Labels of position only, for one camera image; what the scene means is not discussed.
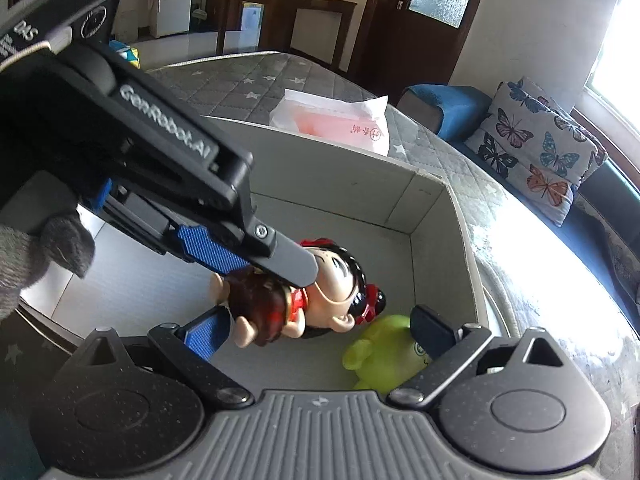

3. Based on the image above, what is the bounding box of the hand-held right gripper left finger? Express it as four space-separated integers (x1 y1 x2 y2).
80 306 256 409

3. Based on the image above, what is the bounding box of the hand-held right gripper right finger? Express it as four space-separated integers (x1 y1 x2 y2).
387 304 573 408

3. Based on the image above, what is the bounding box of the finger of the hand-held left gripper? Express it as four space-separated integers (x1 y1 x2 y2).
166 223 252 278
244 221 320 289

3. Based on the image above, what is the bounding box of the green frog toy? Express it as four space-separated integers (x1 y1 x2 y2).
341 314 432 395

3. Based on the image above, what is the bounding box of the black-haired doll figure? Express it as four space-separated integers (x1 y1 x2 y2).
209 238 388 350

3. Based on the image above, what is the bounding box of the grey cardboard container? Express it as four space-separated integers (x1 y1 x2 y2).
20 114 493 397

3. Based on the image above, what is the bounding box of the person's left hand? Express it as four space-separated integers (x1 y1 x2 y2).
0 209 97 322

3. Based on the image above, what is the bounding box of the blue and yellow box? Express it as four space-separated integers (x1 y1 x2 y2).
108 40 143 69

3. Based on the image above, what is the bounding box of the white and pink plastic bag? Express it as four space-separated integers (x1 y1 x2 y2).
269 88 391 157

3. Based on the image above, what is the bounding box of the white and blue appliance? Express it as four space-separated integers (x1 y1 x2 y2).
240 2 267 49

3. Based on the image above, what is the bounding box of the grey quilted star mattress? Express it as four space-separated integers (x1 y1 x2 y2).
0 50 640 480

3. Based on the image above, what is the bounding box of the blue sofa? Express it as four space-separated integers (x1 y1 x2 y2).
397 84 640 313

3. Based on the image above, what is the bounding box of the dark wooden cabinet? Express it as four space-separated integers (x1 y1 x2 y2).
204 0 359 70

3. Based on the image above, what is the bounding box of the butterfly print pillow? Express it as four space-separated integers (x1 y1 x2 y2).
462 76 610 227

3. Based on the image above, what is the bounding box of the brown door with frosted glass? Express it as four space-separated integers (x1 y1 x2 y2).
356 0 495 87

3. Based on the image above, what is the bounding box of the window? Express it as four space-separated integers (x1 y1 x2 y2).
584 0 640 122

